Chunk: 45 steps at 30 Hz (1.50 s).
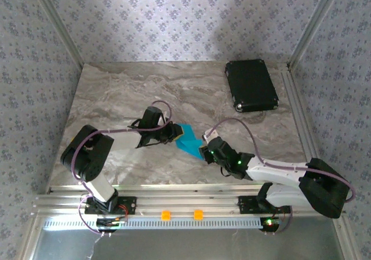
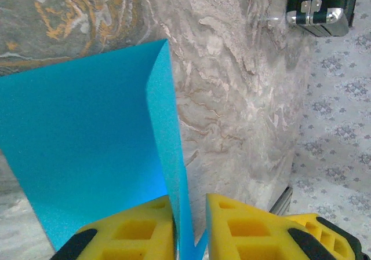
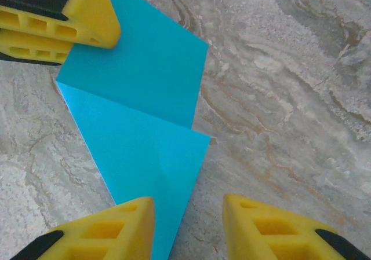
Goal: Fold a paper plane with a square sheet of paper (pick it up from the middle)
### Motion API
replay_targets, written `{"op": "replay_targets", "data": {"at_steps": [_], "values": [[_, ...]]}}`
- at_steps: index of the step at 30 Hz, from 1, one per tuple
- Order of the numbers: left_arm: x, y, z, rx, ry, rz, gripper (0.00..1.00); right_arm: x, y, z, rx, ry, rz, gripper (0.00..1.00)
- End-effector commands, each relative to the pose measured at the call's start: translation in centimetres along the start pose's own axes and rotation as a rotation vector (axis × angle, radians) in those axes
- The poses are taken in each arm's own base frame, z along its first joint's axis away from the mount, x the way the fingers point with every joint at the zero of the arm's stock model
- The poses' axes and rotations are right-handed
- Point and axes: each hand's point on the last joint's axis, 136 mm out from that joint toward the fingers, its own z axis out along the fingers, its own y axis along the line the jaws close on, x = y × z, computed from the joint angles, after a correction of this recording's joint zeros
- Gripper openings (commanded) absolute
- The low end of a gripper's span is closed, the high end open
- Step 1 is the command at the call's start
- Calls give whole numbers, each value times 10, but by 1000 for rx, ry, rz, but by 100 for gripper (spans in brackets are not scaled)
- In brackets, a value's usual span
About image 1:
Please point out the blue cloth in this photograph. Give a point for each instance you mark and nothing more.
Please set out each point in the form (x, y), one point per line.
(189, 144)

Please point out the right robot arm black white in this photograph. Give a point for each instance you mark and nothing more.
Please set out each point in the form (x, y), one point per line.
(321, 190)

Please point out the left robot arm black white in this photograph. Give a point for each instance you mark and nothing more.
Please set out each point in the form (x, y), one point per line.
(87, 155)

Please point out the grey metal sheet panel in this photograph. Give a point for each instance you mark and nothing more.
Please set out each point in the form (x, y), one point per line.
(185, 245)

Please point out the orange plastic clip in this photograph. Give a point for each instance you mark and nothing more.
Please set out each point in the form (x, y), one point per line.
(165, 215)
(198, 214)

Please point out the black hard case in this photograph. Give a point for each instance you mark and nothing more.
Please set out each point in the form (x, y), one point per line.
(250, 83)

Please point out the black controller board green light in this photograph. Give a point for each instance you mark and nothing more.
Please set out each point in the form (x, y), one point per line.
(271, 223)

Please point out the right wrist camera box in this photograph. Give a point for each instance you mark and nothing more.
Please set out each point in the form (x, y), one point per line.
(210, 135)

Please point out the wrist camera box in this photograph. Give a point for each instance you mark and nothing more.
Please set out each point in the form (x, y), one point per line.
(210, 135)
(153, 115)

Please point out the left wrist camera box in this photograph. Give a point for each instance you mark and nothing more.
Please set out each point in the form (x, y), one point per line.
(153, 115)

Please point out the aluminium rail frame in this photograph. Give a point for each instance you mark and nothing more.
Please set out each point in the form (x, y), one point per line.
(185, 199)

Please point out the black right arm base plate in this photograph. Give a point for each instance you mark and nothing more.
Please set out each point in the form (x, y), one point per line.
(246, 205)

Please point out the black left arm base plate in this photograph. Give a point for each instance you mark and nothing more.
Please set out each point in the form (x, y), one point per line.
(130, 205)

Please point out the aluminium side rail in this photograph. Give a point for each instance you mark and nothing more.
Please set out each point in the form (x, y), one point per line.
(290, 80)

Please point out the aluminium corner post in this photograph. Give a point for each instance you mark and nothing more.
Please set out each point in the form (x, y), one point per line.
(316, 22)
(58, 25)

